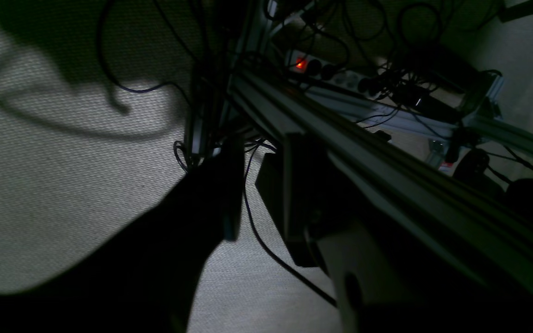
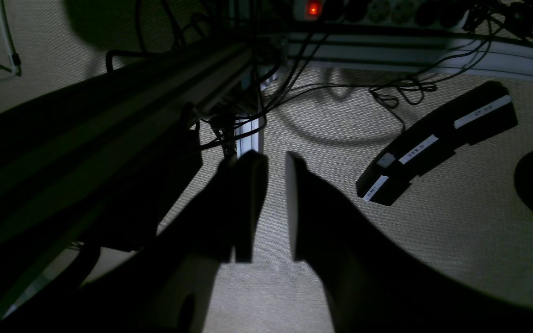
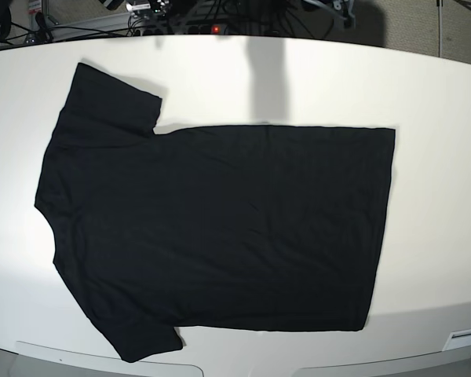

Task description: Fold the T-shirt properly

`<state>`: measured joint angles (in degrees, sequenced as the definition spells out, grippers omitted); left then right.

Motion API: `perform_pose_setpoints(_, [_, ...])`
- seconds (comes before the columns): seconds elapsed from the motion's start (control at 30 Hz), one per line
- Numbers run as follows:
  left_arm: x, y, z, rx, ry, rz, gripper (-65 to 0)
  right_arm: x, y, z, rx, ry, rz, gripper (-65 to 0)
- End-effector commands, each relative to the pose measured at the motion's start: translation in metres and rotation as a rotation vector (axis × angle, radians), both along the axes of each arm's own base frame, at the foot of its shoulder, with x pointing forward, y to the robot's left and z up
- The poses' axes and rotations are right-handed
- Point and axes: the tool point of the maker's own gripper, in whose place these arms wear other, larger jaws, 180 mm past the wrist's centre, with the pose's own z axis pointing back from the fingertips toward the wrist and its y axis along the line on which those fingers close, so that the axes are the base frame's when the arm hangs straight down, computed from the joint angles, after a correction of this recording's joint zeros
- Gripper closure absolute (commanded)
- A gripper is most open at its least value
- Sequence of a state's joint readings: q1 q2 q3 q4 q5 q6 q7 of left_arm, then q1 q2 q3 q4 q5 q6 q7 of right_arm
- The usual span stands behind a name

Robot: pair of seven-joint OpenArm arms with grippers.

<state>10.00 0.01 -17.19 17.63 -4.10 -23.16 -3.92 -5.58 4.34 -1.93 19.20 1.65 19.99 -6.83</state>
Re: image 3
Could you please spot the black T-shirt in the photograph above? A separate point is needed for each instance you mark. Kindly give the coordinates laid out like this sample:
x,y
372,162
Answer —
x,y
260,228

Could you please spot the black power strip red switch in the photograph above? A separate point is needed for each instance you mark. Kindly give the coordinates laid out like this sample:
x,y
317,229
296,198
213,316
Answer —
x,y
169,29

